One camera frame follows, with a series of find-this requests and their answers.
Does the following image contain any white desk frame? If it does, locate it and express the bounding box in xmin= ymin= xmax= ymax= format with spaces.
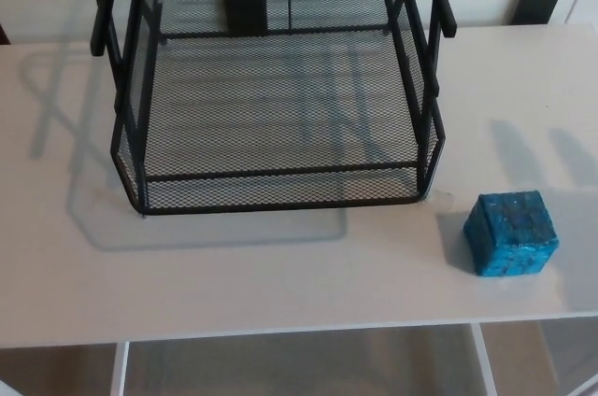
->
xmin=0 ymin=320 xmax=598 ymax=396

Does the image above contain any black wall bracket left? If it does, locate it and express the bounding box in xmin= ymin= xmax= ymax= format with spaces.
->
xmin=222 ymin=0 xmax=267 ymax=35

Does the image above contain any black mesh file tray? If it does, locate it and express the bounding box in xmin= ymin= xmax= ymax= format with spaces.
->
xmin=85 ymin=0 xmax=457 ymax=219

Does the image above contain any blue painted cube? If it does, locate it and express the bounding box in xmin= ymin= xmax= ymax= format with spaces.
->
xmin=462 ymin=188 xmax=561 ymax=278

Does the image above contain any black rectangular cabinet handle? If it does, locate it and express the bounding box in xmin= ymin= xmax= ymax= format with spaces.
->
xmin=510 ymin=0 xmax=565 ymax=24

